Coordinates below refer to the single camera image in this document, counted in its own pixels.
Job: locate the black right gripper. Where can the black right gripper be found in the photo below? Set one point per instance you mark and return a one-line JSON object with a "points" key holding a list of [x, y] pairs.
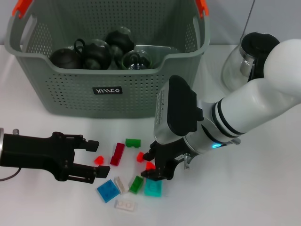
{"points": [[169, 157]]}

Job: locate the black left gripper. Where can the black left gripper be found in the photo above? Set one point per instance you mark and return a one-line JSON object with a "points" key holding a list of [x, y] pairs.
{"points": [[35, 151]]}

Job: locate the large red toy brick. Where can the large red toy brick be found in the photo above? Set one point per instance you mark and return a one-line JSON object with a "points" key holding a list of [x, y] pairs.
{"points": [[150, 166]]}

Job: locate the teal toy plate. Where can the teal toy plate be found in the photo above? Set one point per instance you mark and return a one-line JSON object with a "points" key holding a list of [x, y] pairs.
{"points": [[152, 188]]}

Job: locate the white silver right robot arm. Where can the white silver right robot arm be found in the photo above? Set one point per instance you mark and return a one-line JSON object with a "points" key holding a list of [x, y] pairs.
{"points": [[247, 106]]}

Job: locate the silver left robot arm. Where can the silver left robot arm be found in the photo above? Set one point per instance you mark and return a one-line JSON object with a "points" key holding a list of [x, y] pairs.
{"points": [[1, 146]]}

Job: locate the grey perforated storage basket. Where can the grey perforated storage basket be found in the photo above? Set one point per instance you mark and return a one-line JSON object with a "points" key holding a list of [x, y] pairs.
{"points": [[117, 103]]}

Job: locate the small red toy brick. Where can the small red toy brick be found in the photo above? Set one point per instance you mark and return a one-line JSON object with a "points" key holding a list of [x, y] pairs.
{"points": [[99, 160], [140, 157]]}

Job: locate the green sloped toy brick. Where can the green sloped toy brick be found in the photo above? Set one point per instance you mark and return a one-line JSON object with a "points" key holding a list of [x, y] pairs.
{"points": [[136, 184]]}

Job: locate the long dark red toy brick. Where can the long dark red toy brick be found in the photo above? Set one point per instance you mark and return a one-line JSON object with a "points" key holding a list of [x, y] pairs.
{"points": [[117, 154]]}

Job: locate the blue flat toy plate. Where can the blue flat toy plate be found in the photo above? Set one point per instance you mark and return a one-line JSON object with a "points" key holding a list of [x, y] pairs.
{"points": [[107, 191]]}

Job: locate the white toy brick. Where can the white toy brick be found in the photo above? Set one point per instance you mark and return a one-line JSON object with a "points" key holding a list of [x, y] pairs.
{"points": [[121, 184]]}

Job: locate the white flat toy plate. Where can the white flat toy plate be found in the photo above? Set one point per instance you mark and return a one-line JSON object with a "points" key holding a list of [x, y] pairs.
{"points": [[125, 204]]}

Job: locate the dark clay teapot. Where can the dark clay teapot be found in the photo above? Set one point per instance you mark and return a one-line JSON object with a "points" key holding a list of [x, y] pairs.
{"points": [[63, 60]]}

